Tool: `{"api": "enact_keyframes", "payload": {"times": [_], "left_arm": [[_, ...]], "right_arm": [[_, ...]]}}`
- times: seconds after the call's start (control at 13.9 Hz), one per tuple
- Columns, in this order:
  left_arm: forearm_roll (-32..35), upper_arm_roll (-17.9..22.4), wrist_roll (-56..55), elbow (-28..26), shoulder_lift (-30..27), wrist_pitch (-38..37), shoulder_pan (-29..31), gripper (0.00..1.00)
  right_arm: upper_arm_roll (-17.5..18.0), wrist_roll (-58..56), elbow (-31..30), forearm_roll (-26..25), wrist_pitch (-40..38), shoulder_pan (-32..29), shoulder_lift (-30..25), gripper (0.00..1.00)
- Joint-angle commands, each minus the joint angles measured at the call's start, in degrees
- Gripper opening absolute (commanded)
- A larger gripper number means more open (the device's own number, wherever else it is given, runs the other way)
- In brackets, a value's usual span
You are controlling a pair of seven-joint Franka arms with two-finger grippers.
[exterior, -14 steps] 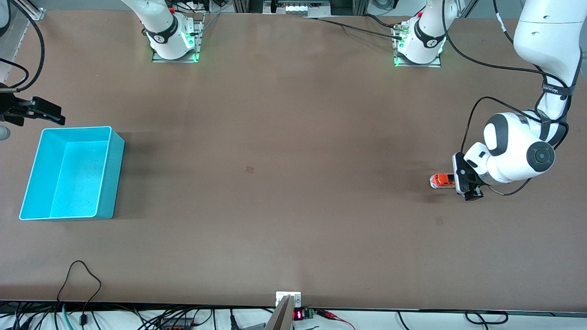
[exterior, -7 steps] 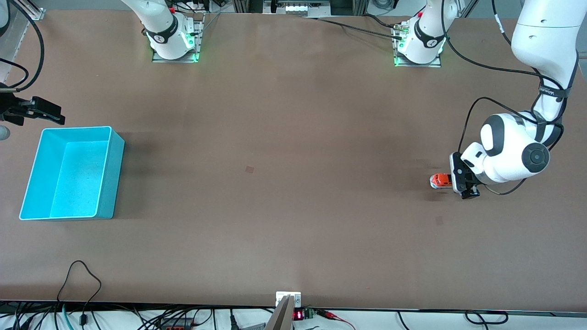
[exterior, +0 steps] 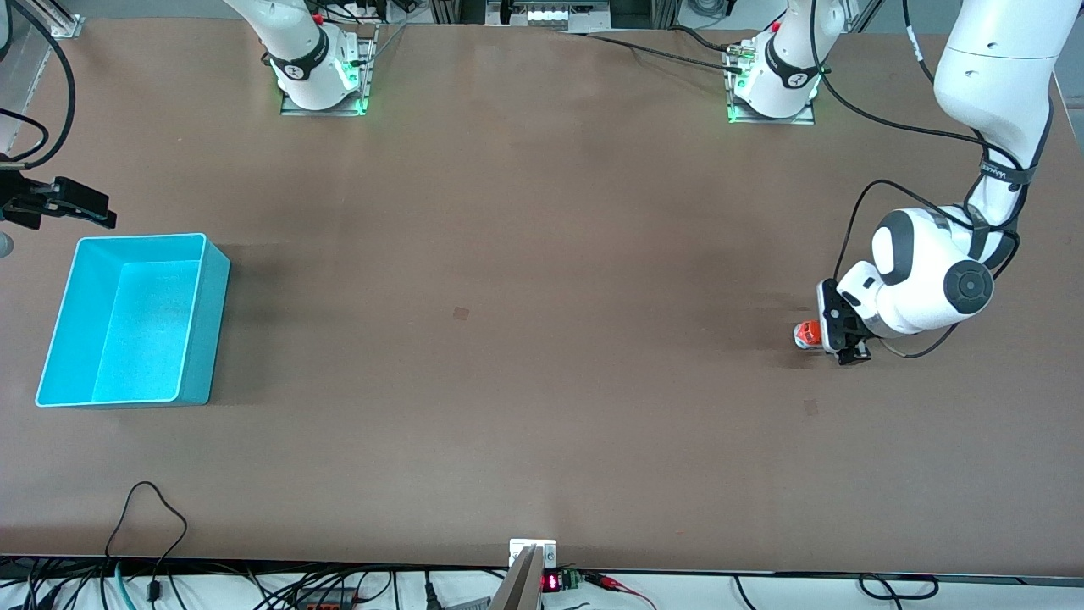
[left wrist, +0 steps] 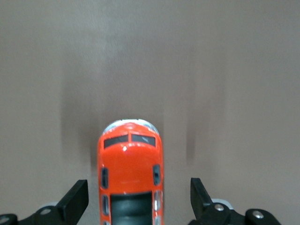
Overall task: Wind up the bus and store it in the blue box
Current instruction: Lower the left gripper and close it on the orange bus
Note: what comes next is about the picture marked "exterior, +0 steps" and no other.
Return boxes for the blue plastic box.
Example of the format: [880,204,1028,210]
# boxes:
[36,233,231,408]

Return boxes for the red clip lead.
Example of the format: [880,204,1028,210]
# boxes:
[583,572,657,610]

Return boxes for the metal equipment rack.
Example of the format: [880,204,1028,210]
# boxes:
[428,0,683,31]

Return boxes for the white lit device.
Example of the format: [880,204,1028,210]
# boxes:
[525,4,612,26]

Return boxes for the grey power strip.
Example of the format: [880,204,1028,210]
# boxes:
[292,586,361,610]

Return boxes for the aluminium side rail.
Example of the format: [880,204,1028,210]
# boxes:
[0,25,43,158]

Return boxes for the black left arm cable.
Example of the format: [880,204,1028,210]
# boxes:
[809,0,1055,361]

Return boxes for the aluminium frame corner profile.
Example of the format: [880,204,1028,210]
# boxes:
[34,0,86,39]

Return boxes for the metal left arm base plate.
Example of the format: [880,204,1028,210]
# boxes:
[725,42,819,126]

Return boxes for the coiled black cable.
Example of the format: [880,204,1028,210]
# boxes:
[733,574,941,610]

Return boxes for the looped black cable with plug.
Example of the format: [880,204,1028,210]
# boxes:
[103,481,189,604]

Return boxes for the aluminium frame post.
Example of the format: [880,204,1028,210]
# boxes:
[834,0,886,35]

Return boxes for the thick black table cable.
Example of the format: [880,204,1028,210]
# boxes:
[669,25,738,53]

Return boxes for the thin black table cable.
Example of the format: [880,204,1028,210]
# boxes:
[559,30,750,77]

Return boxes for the white bracket plate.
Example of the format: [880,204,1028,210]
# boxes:
[509,539,557,568]

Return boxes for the grey metal mount beam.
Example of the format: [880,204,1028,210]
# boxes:
[489,546,545,610]

